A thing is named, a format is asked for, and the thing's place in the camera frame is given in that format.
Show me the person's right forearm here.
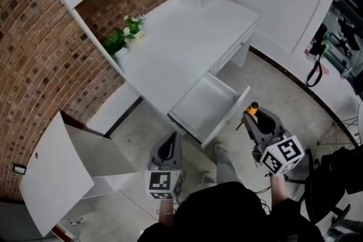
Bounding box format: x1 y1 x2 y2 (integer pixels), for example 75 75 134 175
268 173 293 205

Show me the white desk with hutch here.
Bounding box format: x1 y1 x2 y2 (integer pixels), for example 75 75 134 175
31 0 262 134

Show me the white closed drawer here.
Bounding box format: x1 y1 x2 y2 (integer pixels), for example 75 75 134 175
212 23 256 73

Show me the green plant with white flowers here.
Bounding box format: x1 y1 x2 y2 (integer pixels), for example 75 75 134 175
102 14 147 58

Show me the white chair with wire legs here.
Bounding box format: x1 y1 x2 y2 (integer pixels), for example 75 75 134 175
316 101 363 148

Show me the thin floor cable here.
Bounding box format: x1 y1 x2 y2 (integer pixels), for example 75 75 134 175
254 186 273 218

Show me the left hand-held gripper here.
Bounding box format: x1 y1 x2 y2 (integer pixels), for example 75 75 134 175
145 131 187 201

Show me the person's left forearm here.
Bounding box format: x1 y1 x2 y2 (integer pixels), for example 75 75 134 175
157 197 179 226

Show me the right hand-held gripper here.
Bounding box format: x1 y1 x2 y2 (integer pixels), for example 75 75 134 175
242 107 305 178

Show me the white drawer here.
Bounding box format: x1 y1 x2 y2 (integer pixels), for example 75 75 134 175
167 71 252 150
212 23 256 73

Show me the black strap bag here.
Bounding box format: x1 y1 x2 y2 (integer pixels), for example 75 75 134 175
306 36 327 88

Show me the black wall socket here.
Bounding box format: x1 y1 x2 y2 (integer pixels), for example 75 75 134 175
12 163 27 176

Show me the person's grey trouser leg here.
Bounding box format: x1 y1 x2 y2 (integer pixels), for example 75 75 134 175
214 147 242 185

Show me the orange and black screwdriver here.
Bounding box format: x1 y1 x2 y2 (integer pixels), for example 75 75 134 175
235 101 259 131

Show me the white cabinet with open door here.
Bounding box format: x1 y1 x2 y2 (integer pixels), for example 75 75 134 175
18 111 140 238

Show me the black office chair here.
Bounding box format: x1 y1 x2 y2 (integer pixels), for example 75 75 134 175
283 146 363 236

